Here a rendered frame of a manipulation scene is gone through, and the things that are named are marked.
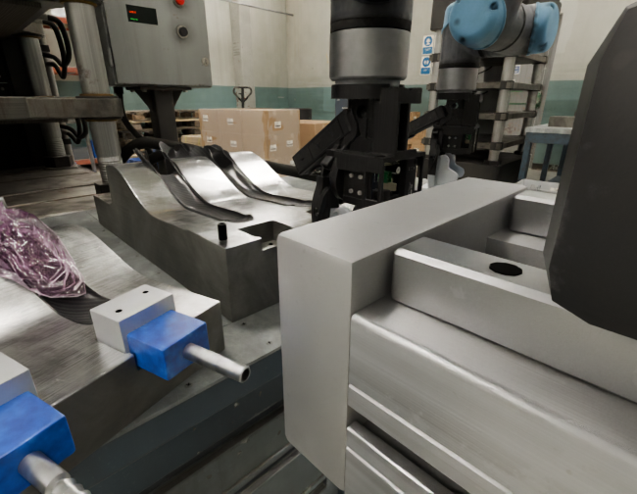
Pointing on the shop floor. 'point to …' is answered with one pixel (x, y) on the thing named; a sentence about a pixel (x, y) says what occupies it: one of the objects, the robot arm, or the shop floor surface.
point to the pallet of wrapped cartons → (253, 131)
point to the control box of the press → (155, 56)
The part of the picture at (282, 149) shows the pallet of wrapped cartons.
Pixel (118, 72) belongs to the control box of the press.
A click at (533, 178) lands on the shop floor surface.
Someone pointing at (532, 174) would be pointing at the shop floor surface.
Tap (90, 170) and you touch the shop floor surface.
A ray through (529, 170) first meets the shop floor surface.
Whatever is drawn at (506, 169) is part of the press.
